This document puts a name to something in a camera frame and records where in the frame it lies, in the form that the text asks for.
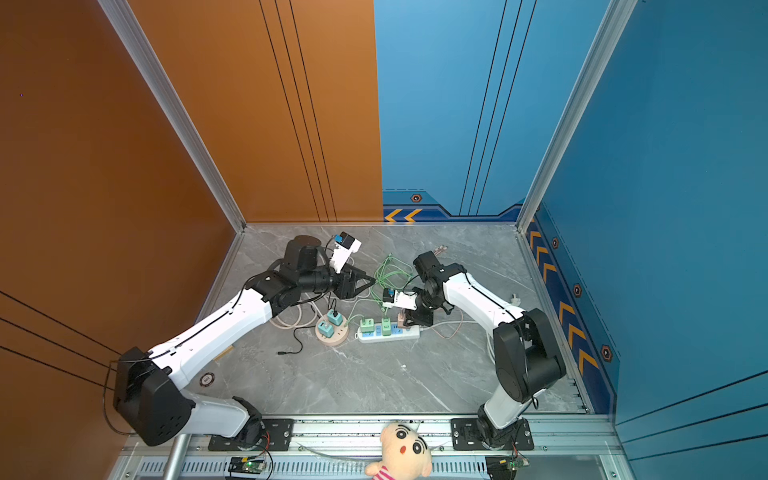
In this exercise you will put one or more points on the right circuit board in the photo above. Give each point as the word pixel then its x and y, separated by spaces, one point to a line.
pixel 505 467

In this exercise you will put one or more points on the wooden domino block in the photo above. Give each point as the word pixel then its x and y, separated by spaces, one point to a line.
pixel 224 352

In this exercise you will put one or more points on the teal charger with black cable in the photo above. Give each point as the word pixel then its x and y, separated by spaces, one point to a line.
pixel 336 318

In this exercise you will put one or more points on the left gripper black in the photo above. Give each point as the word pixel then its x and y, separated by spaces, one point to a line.
pixel 350 290

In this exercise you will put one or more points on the left circuit board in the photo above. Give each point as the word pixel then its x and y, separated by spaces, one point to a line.
pixel 248 467

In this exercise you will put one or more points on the green charger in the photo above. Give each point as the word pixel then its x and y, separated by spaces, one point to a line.
pixel 386 327
pixel 367 326

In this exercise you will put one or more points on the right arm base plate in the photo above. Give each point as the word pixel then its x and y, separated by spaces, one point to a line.
pixel 470 434

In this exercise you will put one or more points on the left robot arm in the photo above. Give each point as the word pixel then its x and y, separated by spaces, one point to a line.
pixel 150 391

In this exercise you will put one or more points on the metal pole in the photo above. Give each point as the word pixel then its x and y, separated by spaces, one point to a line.
pixel 175 460

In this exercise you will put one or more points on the round poker chip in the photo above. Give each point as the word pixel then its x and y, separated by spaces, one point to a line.
pixel 207 379

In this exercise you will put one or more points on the plush doll toy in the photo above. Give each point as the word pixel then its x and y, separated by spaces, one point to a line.
pixel 405 455

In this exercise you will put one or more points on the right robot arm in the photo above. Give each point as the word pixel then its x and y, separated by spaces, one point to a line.
pixel 526 354

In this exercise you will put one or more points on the circuit board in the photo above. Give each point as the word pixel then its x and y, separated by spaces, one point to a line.
pixel 248 467
pixel 505 467

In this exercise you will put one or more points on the round pink power socket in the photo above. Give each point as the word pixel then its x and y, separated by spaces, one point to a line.
pixel 341 334

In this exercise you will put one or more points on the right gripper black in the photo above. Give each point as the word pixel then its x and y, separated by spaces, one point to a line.
pixel 417 318

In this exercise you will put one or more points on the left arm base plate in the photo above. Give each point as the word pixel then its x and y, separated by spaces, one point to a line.
pixel 271 434

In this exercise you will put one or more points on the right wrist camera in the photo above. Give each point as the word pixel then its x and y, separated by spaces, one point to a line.
pixel 392 298

